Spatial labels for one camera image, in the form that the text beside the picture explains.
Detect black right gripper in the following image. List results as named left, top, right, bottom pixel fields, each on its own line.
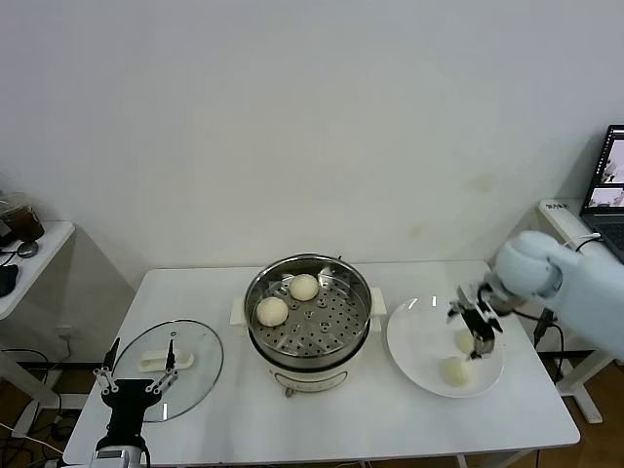
left=447, top=286, right=503, bottom=362

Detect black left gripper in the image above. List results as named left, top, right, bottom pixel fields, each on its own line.
left=93, top=336, right=179, bottom=443

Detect white steamed baozi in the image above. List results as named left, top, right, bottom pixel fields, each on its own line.
left=440, top=356, right=475, bottom=387
left=289, top=273, right=320, bottom=301
left=255, top=296, right=289, bottom=327
left=453, top=330, right=477, bottom=356

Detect glass lid with white handle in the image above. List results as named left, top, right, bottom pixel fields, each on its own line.
left=108, top=319, right=225, bottom=424

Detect stainless steel steamer basket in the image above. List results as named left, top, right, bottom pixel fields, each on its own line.
left=243, top=253, right=372, bottom=357

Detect white round plate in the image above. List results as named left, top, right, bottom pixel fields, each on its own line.
left=386, top=296, right=505, bottom=400

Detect white side table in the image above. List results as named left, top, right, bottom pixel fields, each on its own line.
left=0, top=221, right=77, bottom=440
left=538, top=200, right=624, bottom=425

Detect white electric cooker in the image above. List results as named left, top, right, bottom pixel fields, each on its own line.
left=228, top=287, right=389, bottom=399

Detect open black laptop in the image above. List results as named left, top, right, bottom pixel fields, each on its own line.
left=578, top=125, right=624, bottom=264

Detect plastic cup of iced coffee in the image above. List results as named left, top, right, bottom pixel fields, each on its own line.
left=0, top=192, right=46, bottom=244

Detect black cable with adapter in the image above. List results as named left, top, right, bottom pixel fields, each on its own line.
left=532, top=309, right=567, bottom=387

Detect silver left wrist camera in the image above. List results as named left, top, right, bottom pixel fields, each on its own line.
left=92, top=447, right=143, bottom=468

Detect black floor cable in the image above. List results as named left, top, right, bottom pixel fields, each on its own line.
left=0, top=346, right=67, bottom=440

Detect white floor cable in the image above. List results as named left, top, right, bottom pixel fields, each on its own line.
left=0, top=423, right=64, bottom=452

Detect white charging cable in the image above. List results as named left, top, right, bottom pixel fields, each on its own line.
left=565, top=233, right=603, bottom=249

